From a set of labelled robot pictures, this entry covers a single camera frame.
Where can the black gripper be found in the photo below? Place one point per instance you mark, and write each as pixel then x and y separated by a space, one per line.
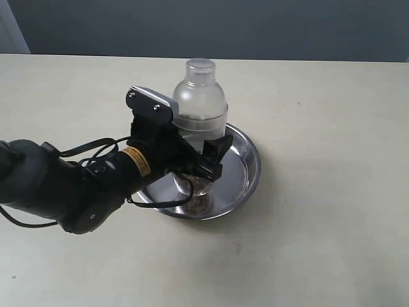
pixel 157 150

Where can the clear plastic shaker bottle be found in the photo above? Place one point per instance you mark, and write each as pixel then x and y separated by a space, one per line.
pixel 203 110

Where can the round stainless steel tray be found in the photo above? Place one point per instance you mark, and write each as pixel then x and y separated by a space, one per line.
pixel 240 178

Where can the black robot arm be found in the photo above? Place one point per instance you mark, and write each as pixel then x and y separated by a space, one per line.
pixel 79 189

